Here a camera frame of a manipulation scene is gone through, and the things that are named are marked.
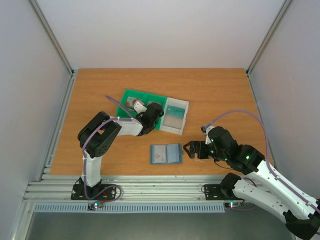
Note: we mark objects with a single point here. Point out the right status board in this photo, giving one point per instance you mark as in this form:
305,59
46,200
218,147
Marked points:
232,205

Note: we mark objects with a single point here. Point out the left aluminium frame post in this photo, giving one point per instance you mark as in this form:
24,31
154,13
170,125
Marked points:
48,30

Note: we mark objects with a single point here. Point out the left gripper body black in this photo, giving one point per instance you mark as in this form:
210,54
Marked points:
153,125

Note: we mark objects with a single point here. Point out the white translucent bin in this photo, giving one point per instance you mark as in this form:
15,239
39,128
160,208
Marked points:
171,124

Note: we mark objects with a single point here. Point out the teal VIP card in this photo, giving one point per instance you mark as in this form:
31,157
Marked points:
175,111

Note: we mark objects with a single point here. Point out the aluminium frame post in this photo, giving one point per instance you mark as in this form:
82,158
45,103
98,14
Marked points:
269,34
48,30

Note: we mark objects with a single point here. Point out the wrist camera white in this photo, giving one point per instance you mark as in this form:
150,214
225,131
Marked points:
139,107
205,130

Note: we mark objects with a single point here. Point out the green bin left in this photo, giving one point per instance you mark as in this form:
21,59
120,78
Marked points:
133,93

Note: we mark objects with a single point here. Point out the aluminium rail front frame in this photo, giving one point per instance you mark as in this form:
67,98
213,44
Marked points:
135,188

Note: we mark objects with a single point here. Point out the green bin middle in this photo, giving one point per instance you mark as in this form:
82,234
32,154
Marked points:
155,104

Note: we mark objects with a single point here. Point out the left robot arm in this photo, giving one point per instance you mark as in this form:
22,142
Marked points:
96,138

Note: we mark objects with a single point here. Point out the grey slotted cable duct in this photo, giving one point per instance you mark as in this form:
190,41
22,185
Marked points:
131,208

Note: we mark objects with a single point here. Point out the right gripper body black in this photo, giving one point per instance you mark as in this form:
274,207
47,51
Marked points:
196,149

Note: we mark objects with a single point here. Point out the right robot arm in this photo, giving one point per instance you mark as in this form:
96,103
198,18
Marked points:
261,185

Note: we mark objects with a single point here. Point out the status board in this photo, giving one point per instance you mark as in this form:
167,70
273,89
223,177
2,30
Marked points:
94,206
232,205

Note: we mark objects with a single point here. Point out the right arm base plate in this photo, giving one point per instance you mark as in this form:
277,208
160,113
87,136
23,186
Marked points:
213,192

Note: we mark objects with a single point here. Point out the teal leather card holder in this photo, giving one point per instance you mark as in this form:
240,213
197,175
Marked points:
174,154

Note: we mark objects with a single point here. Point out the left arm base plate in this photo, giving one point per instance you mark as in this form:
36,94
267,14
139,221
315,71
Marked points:
101,192

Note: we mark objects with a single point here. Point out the green bin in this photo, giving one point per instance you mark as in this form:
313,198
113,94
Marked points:
155,104
133,93

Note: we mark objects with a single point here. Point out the white floral VIP card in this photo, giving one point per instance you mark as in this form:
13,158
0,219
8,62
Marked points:
159,154

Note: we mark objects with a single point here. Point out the left status board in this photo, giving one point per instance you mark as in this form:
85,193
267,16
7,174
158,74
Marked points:
94,206

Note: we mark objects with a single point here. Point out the right aluminium frame post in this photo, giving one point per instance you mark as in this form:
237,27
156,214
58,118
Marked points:
269,34

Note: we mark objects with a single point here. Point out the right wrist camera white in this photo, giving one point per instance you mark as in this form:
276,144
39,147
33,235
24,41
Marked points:
205,130

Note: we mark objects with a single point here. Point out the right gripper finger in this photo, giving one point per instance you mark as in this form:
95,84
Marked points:
189,145
190,152

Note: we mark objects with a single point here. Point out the card with red circles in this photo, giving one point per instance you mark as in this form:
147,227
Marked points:
130,101

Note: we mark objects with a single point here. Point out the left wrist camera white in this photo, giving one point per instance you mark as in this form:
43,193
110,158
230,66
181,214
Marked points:
139,107

